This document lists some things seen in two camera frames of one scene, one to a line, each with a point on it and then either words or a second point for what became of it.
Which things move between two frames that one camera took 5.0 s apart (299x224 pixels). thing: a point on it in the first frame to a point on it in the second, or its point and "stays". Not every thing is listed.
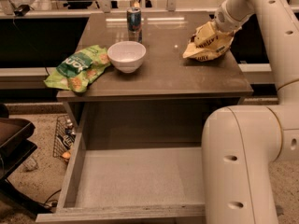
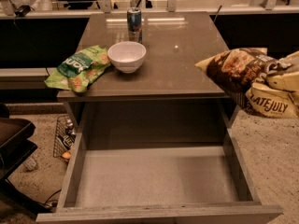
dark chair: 15,145 stays
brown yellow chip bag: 208,42 to 261,83
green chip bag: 78,69 stays
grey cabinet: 163,105 stays
